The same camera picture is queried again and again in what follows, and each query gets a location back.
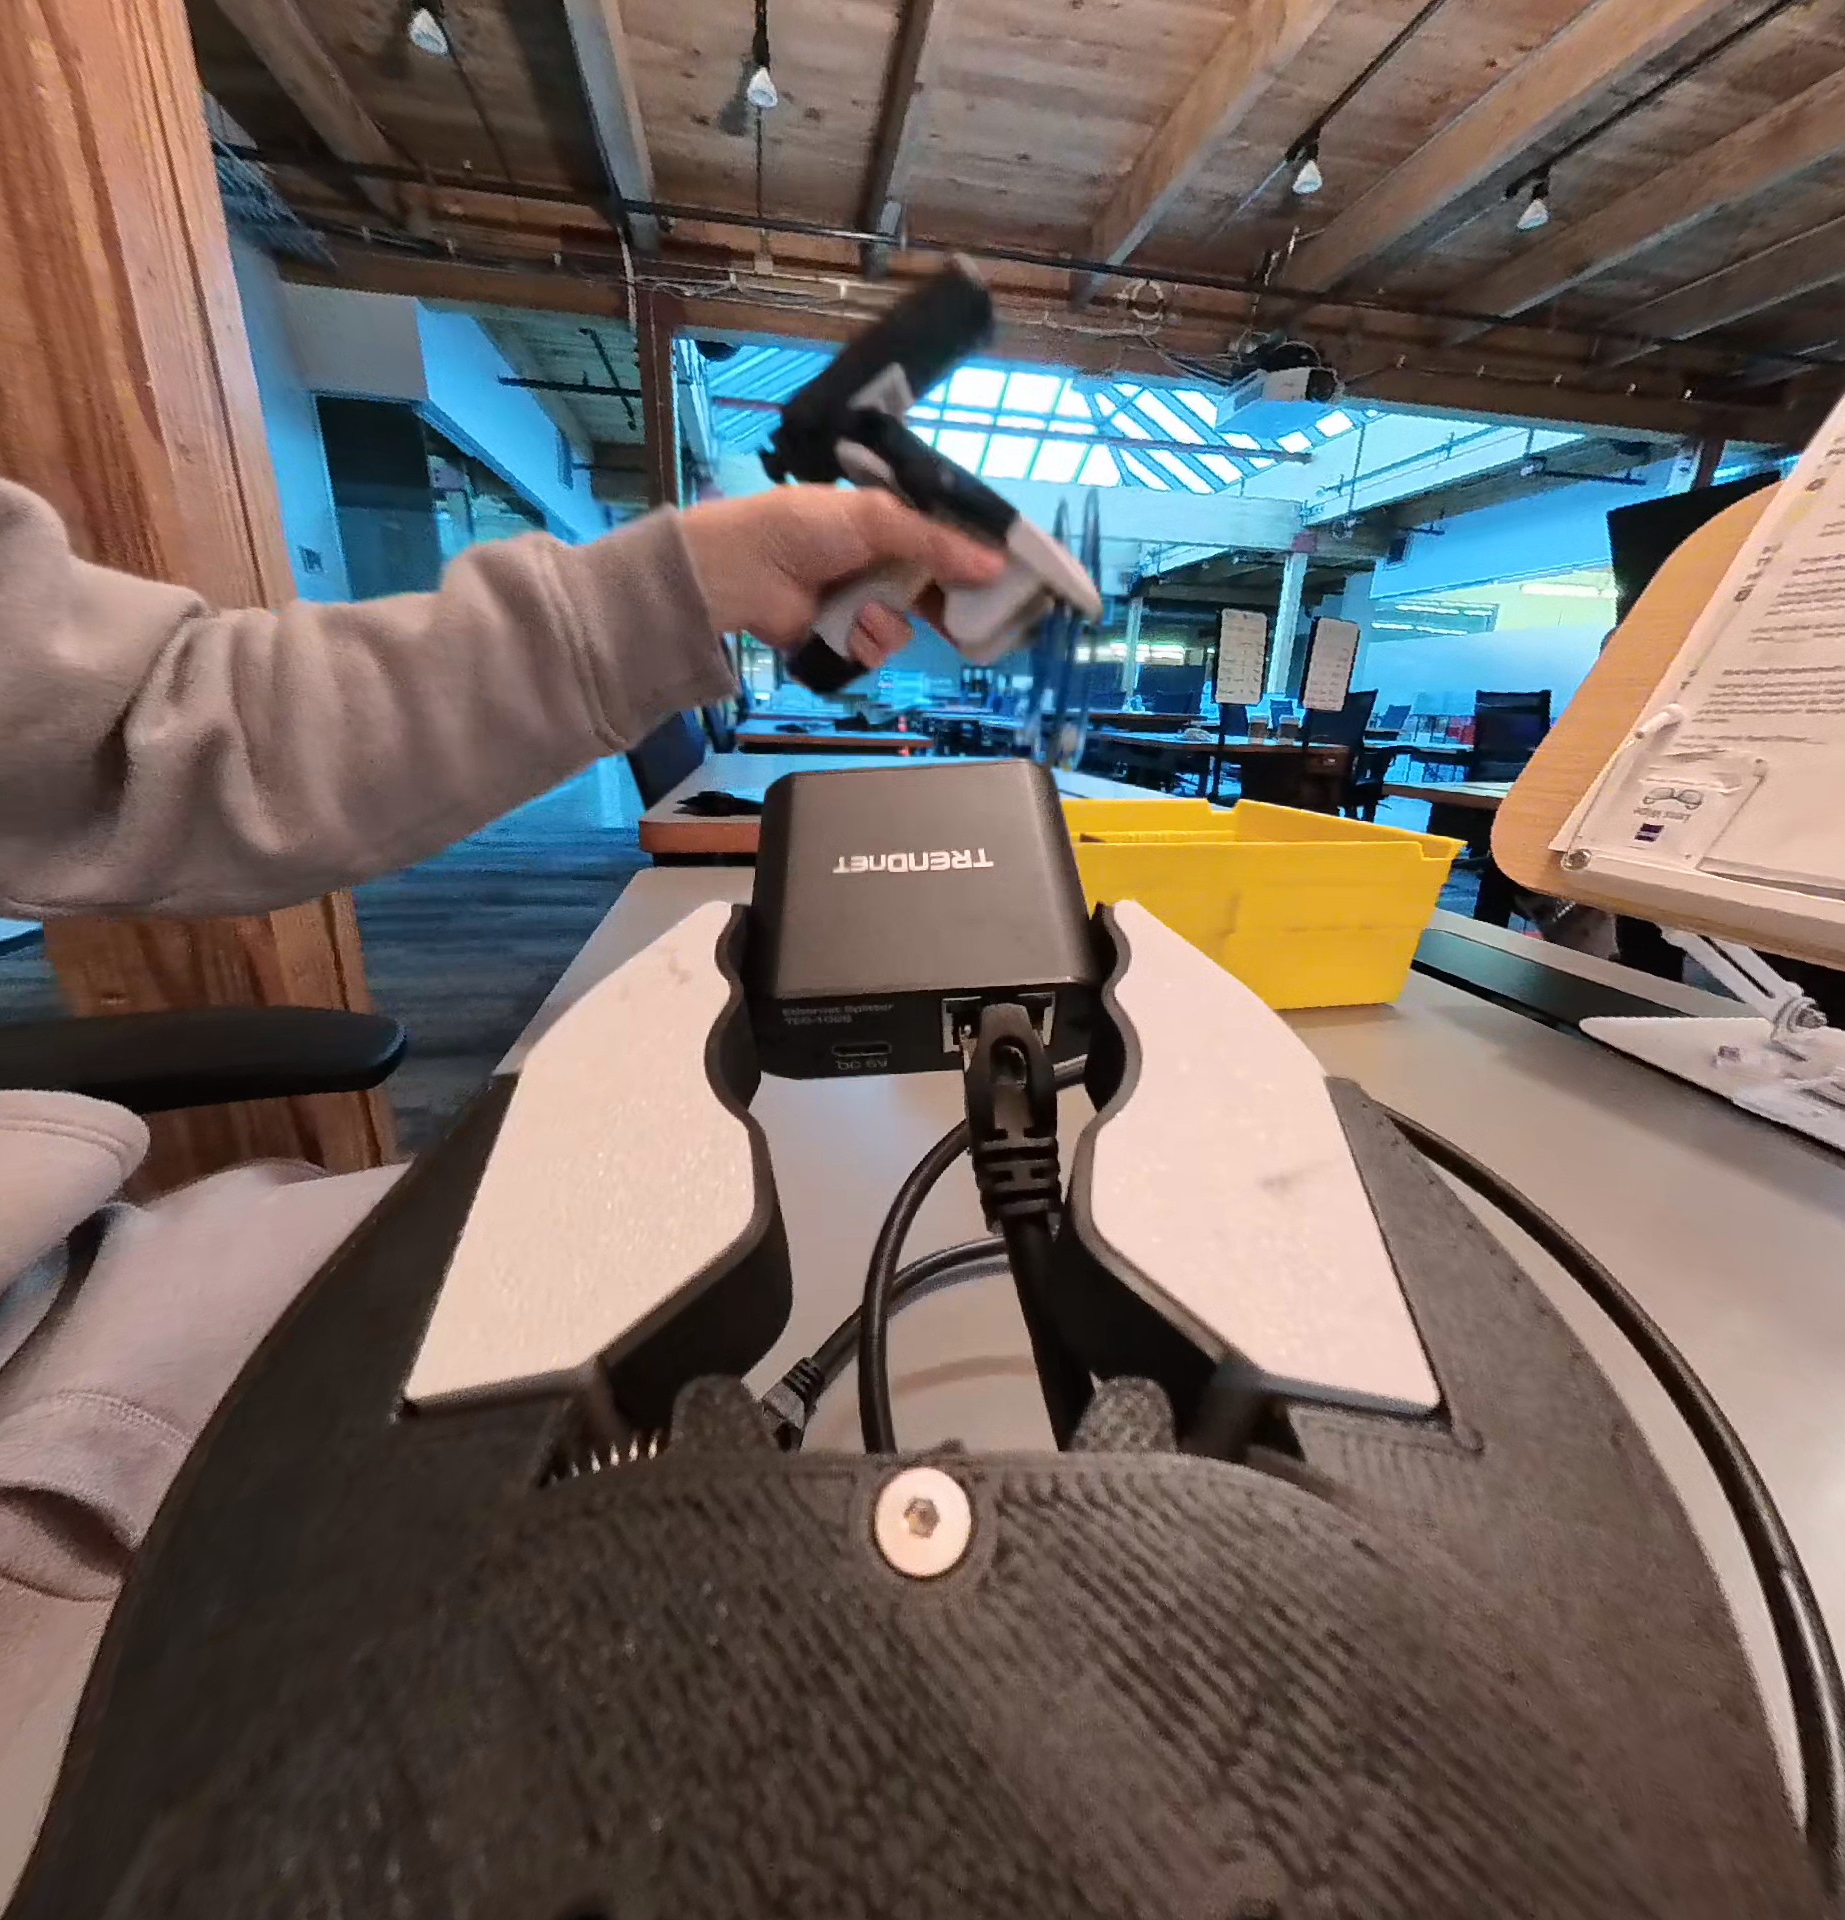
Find person's grey sweatshirt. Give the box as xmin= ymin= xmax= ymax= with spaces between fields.
xmin=0 ymin=1084 xmax=414 ymax=1847

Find ceiling projector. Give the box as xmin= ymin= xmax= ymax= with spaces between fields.
xmin=1220 ymin=350 xmax=1343 ymax=414

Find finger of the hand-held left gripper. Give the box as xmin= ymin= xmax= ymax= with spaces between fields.
xmin=938 ymin=579 xmax=1083 ymax=664
xmin=997 ymin=511 xmax=1109 ymax=621

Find yellow plastic bin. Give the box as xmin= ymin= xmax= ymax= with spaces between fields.
xmin=1053 ymin=797 xmax=1464 ymax=1016

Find black chair armrest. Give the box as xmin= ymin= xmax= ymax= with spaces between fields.
xmin=0 ymin=1006 xmax=406 ymax=1112

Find grey desk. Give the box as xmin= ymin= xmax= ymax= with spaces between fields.
xmin=494 ymin=861 xmax=1845 ymax=1920

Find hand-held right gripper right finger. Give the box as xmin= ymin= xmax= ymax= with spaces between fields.
xmin=1059 ymin=895 xmax=1449 ymax=1414

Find black ethernet cable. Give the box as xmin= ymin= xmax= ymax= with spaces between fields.
xmin=760 ymin=1004 xmax=1845 ymax=1920

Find wooden document stand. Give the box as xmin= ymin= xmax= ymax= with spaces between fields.
xmin=1487 ymin=345 xmax=1845 ymax=1175

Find black monitor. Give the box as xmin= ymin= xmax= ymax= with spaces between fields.
xmin=1607 ymin=476 xmax=1788 ymax=637

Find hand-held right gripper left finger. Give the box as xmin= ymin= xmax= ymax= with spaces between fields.
xmin=403 ymin=903 xmax=793 ymax=1414

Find wooden pillar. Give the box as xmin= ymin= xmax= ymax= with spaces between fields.
xmin=0 ymin=0 xmax=399 ymax=1191

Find black ethernet splitter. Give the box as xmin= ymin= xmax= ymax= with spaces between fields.
xmin=755 ymin=760 xmax=1098 ymax=1078

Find printed instruction sheets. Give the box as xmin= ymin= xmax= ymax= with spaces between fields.
xmin=1554 ymin=345 xmax=1845 ymax=907

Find person's left forearm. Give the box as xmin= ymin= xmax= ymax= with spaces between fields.
xmin=0 ymin=466 xmax=739 ymax=916

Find person's left hand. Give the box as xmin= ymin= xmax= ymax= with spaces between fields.
xmin=675 ymin=489 xmax=1006 ymax=652

